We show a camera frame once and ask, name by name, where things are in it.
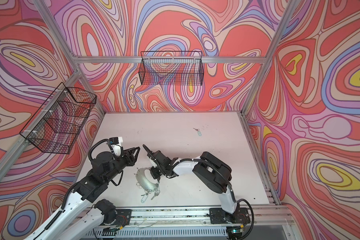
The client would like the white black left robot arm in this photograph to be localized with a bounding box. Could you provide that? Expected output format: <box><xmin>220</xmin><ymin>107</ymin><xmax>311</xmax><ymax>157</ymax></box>
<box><xmin>27</xmin><ymin>137</ymin><xmax>141</xmax><ymax>240</ymax></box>

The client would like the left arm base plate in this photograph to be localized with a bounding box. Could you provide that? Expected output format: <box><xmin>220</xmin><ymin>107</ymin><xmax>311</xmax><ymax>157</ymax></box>
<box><xmin>100</xmin><ymin>209</ymin><xmax>132</xmax><ymax>227</ymax></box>

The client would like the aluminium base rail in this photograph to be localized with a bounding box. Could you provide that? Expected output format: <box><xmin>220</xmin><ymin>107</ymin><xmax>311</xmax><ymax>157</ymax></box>
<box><xmin>79</xmin><ymin>206</ymin><xmax>303</xmax><ymax>240</ymax></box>

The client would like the black wire basket left wall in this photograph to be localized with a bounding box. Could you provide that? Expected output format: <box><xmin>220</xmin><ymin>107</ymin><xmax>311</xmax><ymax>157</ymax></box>
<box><xmin>20</xmin><ymin>83</ymin><xmax>97</xmax><ymax>155</ymax></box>

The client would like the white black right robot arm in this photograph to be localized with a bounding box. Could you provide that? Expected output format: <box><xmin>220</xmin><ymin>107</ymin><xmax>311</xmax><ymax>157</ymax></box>
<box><xmin>143</xmin><ymin>145</ymin><xmax>254</xmax><ymax>226</ymax></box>

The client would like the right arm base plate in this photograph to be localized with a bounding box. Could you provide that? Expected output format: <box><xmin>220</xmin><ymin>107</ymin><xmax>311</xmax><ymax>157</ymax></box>
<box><xmin>208</xmin><ymin>208</ymin><xmax>251</xmax><ymax>225</ymax></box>

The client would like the black wire basket back wall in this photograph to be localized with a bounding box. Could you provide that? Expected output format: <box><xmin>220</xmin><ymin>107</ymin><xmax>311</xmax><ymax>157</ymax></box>
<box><xmin>139</xmin><ymin>51</ymin><xmax>205</xmax><ymax>86</ymax></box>

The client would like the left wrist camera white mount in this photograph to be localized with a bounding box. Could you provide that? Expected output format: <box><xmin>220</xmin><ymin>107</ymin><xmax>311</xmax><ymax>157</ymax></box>
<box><xmin>109</xmin><ymin>137</ymin><xmax>124</xmax><ymax>157</ymax></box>

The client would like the black wire basket wall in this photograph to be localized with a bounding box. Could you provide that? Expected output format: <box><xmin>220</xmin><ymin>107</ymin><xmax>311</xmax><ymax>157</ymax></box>
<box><xmin>20</xmin><ymin>83</ymin><xmax>97</xmax><ymax>155</ymax></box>
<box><xmin>139</xmin><ymin>51</ymin><xmax>205</xmax><ymax>86</ymax></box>

